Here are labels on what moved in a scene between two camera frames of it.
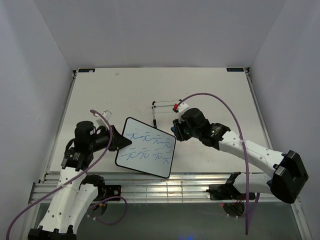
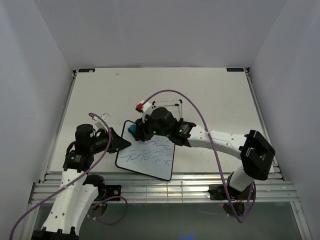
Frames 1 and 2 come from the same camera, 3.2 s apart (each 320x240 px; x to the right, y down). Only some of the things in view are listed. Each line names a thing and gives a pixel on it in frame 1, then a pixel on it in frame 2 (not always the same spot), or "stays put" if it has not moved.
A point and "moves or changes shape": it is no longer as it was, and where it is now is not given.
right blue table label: (235, 69) stays put
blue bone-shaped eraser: (174, 128) moves or changes shape
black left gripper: (118, 140) stays put
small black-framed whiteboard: (151, 152) stays put
